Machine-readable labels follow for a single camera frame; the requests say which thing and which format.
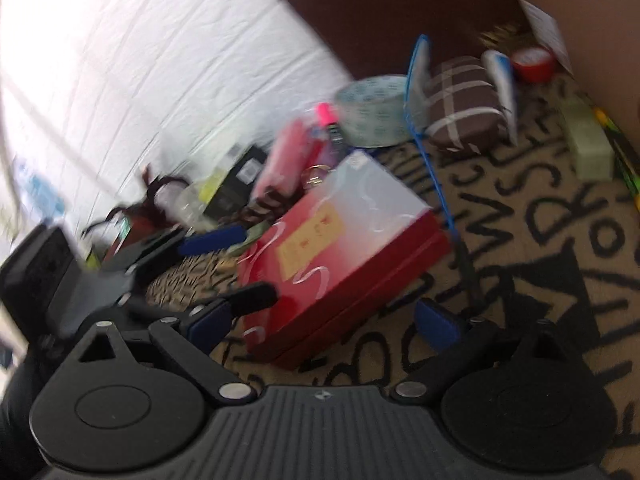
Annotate letter print cloth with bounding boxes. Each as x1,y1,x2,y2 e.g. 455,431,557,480
145,20,640,480

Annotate cardboard box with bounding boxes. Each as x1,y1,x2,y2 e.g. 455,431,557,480
495,0,640,128

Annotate dark red feather shuttlecock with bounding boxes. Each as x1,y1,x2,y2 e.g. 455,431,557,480
82,164,193,261

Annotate white blue tube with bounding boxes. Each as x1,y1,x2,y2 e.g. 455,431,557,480
481,49,521,147

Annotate brown plaid pouch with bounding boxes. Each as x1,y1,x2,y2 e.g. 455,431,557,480
425,55,512,155

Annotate pink marker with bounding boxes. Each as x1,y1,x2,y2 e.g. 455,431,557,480
314,101,346,156

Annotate black box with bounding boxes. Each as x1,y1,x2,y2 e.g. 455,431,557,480
202,144,269,228

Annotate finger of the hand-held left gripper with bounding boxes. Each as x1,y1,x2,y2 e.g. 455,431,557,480
120,282,279,331
125,225,249,281

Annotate yellow green striped stick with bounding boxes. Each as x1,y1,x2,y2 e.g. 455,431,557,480
594,106,640,211

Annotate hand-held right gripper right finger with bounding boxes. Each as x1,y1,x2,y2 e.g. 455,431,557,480
392,297,588,403

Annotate brown bead string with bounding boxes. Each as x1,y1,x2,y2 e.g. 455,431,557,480
239,185,293,233

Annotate clear pink plastic bag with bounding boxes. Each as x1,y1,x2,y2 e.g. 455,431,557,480
250,119,323,206

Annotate white patterned tape roll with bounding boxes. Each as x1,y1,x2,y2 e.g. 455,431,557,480
334,74,417,148

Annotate red gift box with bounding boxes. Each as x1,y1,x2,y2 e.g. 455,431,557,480
235,150,452,372

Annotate clear plastic funnel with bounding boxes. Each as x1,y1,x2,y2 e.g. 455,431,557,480
172,182,213,223

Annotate light green soap box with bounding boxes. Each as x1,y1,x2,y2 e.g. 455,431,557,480
559,96,617,182

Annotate yellow green box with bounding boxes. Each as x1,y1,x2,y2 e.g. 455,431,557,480
196,145,246,206

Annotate red tape roll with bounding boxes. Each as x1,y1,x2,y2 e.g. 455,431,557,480
510,45,557,84

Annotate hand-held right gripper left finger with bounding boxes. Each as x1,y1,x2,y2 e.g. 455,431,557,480
62,300,258,407

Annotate small green box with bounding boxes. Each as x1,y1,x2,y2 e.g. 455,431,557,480
240,222,273,253

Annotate dark brown board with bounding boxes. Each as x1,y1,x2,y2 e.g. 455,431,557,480
264,0,531,82

